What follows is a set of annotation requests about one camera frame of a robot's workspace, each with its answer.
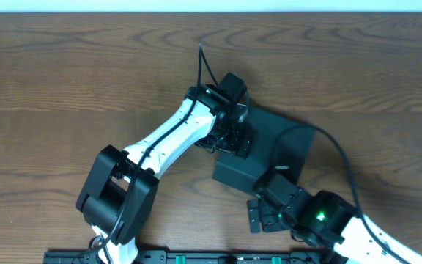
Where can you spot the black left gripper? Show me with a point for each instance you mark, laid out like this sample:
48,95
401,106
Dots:
238,145

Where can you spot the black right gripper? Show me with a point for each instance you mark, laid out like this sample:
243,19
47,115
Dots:
264,215

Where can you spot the dark green box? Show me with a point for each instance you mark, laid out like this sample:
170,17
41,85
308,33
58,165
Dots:
276,141

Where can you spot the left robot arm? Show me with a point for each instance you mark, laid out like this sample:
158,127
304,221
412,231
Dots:
118,194

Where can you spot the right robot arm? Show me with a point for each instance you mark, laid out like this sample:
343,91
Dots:
327,221

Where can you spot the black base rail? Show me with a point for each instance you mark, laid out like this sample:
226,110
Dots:
164,257

